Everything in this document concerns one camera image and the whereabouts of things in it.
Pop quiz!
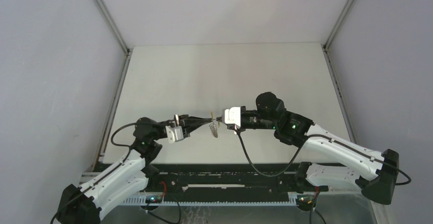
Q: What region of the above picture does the black left camera cable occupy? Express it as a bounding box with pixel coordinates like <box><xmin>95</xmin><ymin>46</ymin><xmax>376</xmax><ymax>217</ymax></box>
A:
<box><xmin>110</xmin><ymin>122</ymin><xmax>163</xmax><ymax>149</ymax></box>

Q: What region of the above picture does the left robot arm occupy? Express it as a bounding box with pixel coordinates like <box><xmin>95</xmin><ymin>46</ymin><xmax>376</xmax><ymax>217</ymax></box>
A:
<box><xmin>51</xmin><ymin>114</ymin><xmax>213</xmax><ymax>223</ymax></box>

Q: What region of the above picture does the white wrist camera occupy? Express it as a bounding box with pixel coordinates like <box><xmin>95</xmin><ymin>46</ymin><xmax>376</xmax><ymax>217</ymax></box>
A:
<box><xmin>165</xmin><ymin>126</ymin><xmax>184</xmax><ymax>144</ymax></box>
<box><xmin>222</xmin><ymin>106</ymin><xmax>246</xmax><ymax>131</ymax></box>

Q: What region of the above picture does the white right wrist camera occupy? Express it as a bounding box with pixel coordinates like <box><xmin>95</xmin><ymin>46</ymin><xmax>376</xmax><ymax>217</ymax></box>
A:
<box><xmin>222</xmin><ymin>106</ymin><xmax>246</xmax><ymax>131</ymax></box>

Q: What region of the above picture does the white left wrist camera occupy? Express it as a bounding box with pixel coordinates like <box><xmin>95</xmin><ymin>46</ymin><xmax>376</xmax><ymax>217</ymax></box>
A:
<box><xmin>165</xmin><ymin>126</ymin><xmax>184</xmax><ymax>144</ymax></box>

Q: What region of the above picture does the large keyring with yellow grip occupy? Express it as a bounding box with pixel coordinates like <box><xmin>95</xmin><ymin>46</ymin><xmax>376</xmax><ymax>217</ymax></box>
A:
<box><xmin>209</xmin><ymin>111</ymin><xmax>219</xmax><ymax>138</ymax></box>

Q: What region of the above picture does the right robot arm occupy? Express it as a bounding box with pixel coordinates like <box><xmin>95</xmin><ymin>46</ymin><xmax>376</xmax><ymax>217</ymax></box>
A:
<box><xmin>217</xmin><ymin>92</ymin><xmax>399</xmax><ymax>205</ymax></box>

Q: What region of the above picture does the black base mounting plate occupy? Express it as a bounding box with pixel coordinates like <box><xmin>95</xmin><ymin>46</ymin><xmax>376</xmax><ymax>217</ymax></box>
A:
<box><xmin>144</xmin><ymin>163</ymin><xmax>316</xmax><ymax>204</ymax></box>

